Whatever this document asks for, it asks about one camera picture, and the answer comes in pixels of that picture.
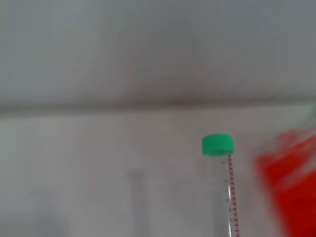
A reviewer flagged green-capped test tube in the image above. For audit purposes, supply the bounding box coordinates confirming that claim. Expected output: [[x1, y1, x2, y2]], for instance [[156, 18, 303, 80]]
[[201, 133, 240, 237]]

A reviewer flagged orange plastic test tube rack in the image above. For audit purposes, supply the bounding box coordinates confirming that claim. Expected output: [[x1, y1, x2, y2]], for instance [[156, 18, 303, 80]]
[[253, 130, 316, 237]]

